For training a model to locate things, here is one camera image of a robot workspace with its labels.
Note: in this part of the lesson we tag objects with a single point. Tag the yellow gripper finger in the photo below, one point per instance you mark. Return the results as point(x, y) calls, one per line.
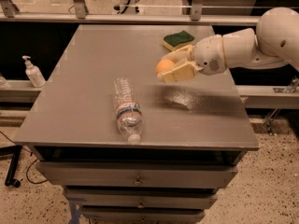
point(179, 72)
point(185, 53)

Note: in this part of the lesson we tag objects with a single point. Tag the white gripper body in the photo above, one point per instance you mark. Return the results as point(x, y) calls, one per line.
point(206, 56)

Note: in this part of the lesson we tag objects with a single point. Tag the orange fruit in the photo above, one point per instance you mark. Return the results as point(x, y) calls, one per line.
point(162, 65)

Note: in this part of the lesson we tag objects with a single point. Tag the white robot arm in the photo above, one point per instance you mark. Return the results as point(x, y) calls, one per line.
point(273, 43)

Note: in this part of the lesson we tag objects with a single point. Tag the clear plastic water bottle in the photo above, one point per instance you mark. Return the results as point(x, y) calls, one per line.
point(127, 110)

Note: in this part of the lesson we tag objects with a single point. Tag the white pump dispenser bottle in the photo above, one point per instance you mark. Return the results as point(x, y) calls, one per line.
point(33, 72)

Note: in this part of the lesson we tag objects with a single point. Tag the green and yellow sponge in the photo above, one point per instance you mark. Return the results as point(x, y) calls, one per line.
point(177, 40)

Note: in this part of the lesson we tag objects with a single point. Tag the grey drawer cabinet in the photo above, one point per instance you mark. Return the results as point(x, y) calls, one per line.
point(125, 146)

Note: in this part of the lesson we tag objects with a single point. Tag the top grey drawer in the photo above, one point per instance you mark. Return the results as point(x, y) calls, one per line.
point(137, 175)

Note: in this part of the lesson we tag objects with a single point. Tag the grey drawer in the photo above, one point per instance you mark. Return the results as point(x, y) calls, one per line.
point(142, 215)
point(137, 175)
point(141, 198)

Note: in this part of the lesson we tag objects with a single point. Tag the middle grey drawer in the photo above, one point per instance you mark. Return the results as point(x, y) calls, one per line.
point(141, 198)

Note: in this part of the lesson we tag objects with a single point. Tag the bottom grey drawer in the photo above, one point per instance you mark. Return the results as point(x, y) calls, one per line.
point(142, 215)

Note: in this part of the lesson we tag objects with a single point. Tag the black stand leg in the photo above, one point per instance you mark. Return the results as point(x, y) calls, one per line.
point(14, 153)

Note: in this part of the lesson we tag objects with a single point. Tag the metal window rail frame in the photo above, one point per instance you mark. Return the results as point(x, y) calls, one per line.
point(207, 12)

